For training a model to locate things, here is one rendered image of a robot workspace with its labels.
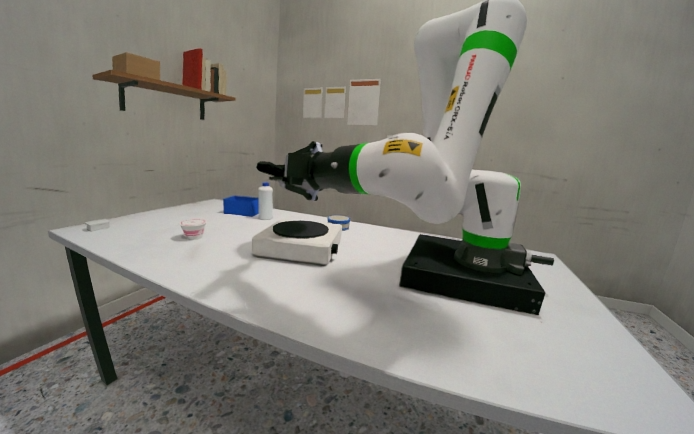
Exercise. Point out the white and red yogurt cup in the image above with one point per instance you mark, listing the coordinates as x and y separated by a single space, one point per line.
193 228

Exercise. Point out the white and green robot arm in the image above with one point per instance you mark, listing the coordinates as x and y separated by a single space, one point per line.
484 40

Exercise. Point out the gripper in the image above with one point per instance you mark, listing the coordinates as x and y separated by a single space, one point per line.
320 172

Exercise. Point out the black-handled frying pan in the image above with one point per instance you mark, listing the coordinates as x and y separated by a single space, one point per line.
274 170

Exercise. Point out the blue open tray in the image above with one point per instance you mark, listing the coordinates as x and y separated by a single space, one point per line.
249 207

